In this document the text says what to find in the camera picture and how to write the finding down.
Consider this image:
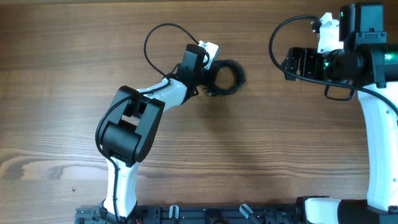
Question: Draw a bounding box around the black cable bundle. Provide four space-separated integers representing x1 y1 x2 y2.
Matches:
205 58 247 96

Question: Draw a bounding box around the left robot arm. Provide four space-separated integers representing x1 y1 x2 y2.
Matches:
95 41 219 223

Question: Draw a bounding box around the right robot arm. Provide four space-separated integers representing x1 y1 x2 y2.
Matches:
277 2 397 223

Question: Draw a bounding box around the left black camera cable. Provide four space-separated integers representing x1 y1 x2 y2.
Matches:
95 22 206 224

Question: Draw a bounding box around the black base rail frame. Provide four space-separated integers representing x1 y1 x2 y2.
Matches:
75 203 308 224

